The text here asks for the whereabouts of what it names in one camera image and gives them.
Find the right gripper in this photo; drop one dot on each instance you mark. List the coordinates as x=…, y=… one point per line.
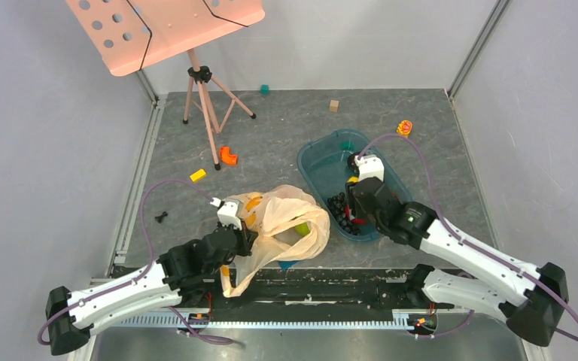
x=354, y=186

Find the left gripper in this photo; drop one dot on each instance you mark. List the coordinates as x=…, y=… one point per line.
x=246, y=235

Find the beige plastic bag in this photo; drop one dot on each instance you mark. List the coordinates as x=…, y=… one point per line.
x=273, y=216

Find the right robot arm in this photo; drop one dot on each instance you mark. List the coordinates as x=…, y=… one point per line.
x=529, y=299

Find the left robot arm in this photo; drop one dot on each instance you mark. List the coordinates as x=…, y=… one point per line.
x=177, y=277

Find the red tomato fake fruit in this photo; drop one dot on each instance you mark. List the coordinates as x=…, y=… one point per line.
x=356, y=220

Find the black grapes fake bunch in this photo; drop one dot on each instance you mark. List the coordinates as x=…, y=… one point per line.
x=338, y=206

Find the dark mangosteen fake fruit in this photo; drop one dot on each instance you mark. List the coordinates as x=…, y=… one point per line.
x=351, y=163

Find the green pear fake fruit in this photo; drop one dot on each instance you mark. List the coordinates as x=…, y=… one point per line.
x=302, y=229

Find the teal plastic tub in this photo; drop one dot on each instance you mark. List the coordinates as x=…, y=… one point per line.
x=323, y=164

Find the blue flat block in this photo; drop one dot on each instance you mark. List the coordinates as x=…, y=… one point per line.
x=285, y=265

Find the small yellow block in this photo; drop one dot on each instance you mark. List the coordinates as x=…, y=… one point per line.
x=198, y=175

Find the small black screw piece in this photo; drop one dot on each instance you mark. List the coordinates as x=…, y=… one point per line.
x=161, y=217

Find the yellow red toy piece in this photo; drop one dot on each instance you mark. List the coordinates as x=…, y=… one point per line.
x=404, y=128

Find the orange curved toy piece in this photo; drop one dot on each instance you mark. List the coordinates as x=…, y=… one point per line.
x=228, y=157

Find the small wooden cube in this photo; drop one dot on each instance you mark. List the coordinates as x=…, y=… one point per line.
x=334, y=105

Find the small teal cube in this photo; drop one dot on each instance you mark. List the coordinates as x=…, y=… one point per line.
x=264, y=89

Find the pink music stand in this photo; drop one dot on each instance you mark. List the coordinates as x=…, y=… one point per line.
x=131, y=35

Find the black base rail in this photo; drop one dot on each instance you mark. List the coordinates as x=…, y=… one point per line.
x=308, y=299

